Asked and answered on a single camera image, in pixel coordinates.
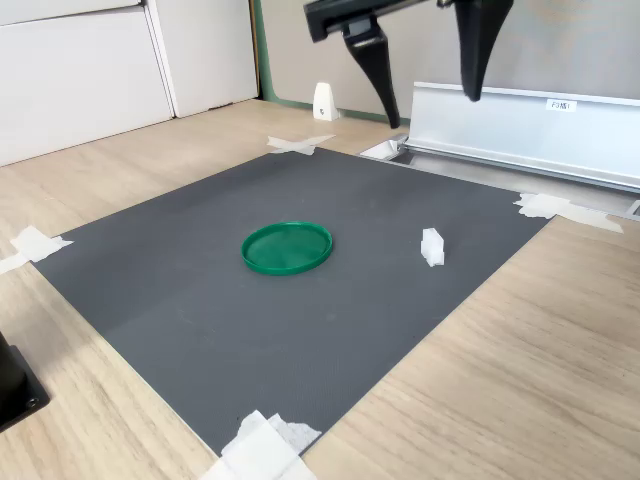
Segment small white plastic terminal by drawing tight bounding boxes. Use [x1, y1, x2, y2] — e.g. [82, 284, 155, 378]
[419, 227, 446, 270]

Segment round green lid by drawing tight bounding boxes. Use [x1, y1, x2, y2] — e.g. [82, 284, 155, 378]
[240, 220, 335, 278]

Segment grey partition panel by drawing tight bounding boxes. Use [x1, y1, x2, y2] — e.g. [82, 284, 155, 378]
[259, 0, 640, 126]

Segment crossed white tape strips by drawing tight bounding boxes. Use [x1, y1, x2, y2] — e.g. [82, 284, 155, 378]
[266, 133, 337, 156]

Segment long white tape strip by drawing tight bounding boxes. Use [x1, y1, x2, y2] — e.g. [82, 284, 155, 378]
[513, 192, 625, 235]

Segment white cabinet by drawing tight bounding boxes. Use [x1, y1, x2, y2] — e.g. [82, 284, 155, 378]
[0, 0, 262, 169]

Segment dark grey mat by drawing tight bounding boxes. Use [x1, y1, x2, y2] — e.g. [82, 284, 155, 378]
[32, 147, 559, 457]

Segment wide white tape patch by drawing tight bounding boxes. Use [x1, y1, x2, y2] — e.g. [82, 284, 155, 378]
[199, 409, 324, 480]

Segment small white bracket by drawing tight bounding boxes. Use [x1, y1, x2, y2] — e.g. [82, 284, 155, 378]
[312, 81, 341, 122]

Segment silver cable duct flap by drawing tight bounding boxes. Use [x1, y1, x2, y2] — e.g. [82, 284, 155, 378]
[403, 81, 640, 194]

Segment silver cable duct tray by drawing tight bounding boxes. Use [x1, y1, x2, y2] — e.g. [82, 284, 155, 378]
[358, 133, 640, 221]

